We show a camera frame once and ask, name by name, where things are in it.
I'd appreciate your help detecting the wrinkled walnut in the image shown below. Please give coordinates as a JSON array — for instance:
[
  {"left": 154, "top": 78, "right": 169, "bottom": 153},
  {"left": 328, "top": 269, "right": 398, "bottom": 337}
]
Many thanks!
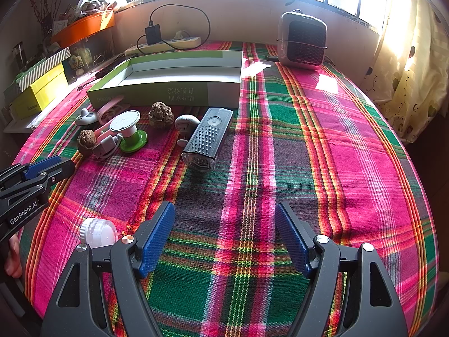
[
  {"left": 77, "top": 129, "right": 97, "bottom": 157},
  {"left": 148, "top": 101, "right": 174, "bottom": 129}
]

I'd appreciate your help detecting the white ribbed cap jar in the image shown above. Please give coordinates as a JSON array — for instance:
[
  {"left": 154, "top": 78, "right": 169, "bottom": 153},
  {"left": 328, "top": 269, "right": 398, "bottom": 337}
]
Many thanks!
[{"left": 79, "top": 218, "right": 118, "bottom": 249}]

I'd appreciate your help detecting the pink oval case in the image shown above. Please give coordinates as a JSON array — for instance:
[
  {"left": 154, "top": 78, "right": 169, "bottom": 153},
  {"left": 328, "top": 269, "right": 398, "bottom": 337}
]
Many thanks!
[{"left": 97, "top": 95, "right": 130, "bottom": 125}]

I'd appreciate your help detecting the green white suction spool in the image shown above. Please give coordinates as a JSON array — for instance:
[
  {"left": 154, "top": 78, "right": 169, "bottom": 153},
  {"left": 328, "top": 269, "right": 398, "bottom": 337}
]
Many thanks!
[{"left": 109, "top": 110, "right": 148, "bottom": 154}]

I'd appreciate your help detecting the black bicycle light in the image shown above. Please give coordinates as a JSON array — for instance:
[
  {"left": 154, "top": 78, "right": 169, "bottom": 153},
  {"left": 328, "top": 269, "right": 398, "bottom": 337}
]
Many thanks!
[{"left": 181, "top": 107, "right": 234, "bottom": 172}]

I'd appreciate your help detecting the white panda toy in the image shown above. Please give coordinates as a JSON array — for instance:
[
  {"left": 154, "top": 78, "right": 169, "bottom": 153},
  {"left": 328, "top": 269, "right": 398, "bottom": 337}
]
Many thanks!
[{"left": 75, "top": 108, "right": 97, "bottom": 126}]

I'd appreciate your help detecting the person's hand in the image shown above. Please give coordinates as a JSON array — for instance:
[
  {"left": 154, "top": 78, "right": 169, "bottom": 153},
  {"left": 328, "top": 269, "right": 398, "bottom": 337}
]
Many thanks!
[{"left": 4, "top": 234, "right": 23, "bottom": 278}]

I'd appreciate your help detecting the yellow box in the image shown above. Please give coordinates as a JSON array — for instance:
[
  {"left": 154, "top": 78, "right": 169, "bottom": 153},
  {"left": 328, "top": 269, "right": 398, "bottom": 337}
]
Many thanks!
[{"left": 9, "top": 63, "right": 68, "bottom": 120}]

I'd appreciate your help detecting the striped box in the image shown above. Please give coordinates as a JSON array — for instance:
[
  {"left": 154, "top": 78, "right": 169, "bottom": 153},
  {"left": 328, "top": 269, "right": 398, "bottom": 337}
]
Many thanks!
[{"left": 15, "top": 47, "right": 71, "bottom": 93}]

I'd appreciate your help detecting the black power bank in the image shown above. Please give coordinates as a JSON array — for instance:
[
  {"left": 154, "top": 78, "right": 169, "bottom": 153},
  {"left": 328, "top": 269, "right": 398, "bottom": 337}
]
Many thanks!
[{"left": 95, "top": 53, "right": 126, "bottom": 79}]

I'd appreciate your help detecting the orange shelf tray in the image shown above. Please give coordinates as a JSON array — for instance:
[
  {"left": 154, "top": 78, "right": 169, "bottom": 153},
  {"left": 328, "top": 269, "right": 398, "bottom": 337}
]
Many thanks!
[{"left": 50, "top": 10, "right": 115, "bottom": 48}]

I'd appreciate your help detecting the white power strip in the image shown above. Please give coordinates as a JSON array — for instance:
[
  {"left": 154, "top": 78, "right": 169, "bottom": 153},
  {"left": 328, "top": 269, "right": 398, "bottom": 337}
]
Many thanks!
[{"left": 124, "top": 37, "right": 202, "bottom": 56}]

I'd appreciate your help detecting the plaid bed cloth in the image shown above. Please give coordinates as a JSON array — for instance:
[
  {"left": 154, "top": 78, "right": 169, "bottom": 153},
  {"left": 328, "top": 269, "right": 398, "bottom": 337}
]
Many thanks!
[{"left": 16, "top": 42, "right": 438, "bottom": 336}]

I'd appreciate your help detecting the black charger adapter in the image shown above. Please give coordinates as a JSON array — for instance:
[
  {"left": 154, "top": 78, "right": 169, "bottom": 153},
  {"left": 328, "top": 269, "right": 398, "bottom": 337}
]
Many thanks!
[{"left": 145, "top": 24, "right": 162, "bottom": 45}]

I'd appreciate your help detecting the green cardboard box tray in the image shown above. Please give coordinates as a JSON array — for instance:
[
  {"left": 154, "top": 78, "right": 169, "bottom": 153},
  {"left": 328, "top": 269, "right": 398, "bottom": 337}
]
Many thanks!
[{"left": 88, "top": 50, "right": 244, "bottom": 109}]

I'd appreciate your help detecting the cream patterned curtain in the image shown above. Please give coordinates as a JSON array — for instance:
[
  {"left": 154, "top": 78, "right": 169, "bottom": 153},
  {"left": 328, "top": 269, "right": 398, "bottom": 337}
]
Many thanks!
[{"left": 360, "top": 0, "right": 448, "bottom": 143}]

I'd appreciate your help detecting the black heater plug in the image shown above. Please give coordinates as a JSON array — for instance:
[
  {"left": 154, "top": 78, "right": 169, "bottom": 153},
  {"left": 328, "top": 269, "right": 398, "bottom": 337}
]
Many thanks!
[{"left": 265, "top": 55, "right": 279, "bottom": 62}]

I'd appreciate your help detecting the small grey space heater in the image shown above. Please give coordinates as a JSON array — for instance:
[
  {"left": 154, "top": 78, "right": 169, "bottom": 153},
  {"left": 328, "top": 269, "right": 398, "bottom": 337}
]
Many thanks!
[{"left": 277, "top": 11, "right": 327, "bottom": 70}]

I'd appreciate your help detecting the white usb cable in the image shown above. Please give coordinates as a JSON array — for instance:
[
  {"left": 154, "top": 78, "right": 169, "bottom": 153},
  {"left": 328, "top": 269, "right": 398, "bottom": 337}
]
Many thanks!
[{"left": 93, "top": 133, "right": 123, "bottom": 159}]

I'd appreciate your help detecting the black charger cable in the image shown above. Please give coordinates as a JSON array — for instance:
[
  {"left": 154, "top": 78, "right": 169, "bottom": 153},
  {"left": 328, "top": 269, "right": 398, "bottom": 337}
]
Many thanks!
[{"left": 135, "top": 4, "right": 212, "bottom": 57}]

